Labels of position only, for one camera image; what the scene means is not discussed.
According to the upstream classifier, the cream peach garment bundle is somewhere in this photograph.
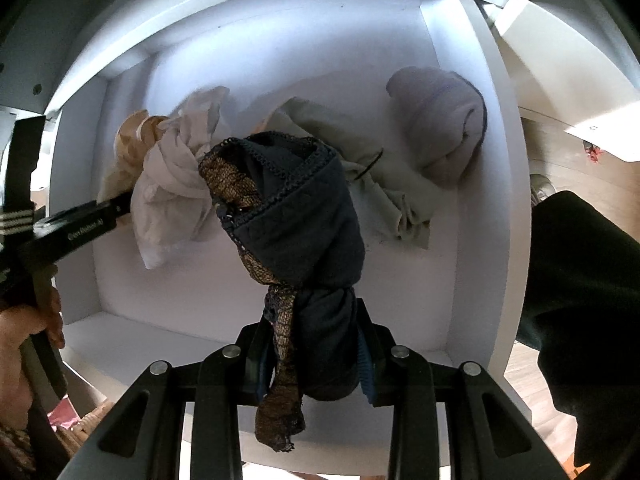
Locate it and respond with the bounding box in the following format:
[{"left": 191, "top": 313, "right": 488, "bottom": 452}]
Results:
[{"left": 98, "top": 86, "right": 231, "bottom": 270}]

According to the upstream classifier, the dark navy lace garment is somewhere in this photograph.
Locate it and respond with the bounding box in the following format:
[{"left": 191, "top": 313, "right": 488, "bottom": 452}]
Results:
[{"left": 198, "top": 131, "right": 366, "bottom": 452}]

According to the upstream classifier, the sage green cloth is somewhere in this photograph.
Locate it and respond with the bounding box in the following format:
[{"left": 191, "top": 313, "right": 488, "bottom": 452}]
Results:
[{"left": 255, "top": 96, "right": 442, "bottom": 249}]

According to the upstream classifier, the person's left hand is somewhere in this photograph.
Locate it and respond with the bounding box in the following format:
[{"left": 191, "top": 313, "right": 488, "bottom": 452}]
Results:
[{"left": 1, "top": 266, "right": 67, "bottom": 430}]

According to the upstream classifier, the pink red cloth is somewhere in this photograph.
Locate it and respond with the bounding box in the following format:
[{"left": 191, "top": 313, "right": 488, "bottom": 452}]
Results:
[{"left": 48, "top": 396, "right": 82, "bottom": 430}]

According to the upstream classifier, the lavender grey rolled cloth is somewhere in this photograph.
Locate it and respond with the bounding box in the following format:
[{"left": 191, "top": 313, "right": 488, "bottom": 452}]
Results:
[{"left": 386, "top": 66, "right": 487, "bottom": 188}]

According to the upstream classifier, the white storage drawer box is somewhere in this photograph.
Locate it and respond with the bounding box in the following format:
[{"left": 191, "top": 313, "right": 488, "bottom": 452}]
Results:
[{"left": 0, "top": 0, "right": 640, "bottom": 480}]

